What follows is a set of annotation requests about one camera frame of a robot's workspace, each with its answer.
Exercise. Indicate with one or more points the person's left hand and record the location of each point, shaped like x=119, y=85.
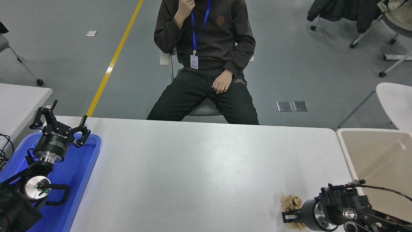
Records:
x=222, y=82

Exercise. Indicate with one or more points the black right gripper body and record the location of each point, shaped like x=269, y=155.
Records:
x=307, y=214

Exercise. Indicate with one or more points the metal floor plate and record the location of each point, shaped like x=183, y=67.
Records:
x=284, y=106
x=301, y=105

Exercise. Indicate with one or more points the white and grey chair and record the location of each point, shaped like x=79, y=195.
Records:
x=164, y=59

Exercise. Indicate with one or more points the person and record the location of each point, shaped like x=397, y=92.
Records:
x=215, y=38

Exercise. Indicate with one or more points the white side table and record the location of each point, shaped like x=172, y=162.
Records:
x=19, y=103

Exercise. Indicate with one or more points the tan paper ball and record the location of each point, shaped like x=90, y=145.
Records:
x=291, y=201

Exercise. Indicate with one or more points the white round-edged chair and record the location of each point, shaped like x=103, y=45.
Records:
x=396, y=100

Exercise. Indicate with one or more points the white frame with caster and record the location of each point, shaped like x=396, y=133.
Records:
x=399, y=57

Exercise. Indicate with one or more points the blue plastic tray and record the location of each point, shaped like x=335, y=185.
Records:
x=77, y=180

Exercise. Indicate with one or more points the large pale bin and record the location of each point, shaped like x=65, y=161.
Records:
x=373, y=154

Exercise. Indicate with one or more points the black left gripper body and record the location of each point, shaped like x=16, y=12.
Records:
x=53, y=143

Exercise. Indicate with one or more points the person's right hand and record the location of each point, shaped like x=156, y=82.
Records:
x=184, y=12

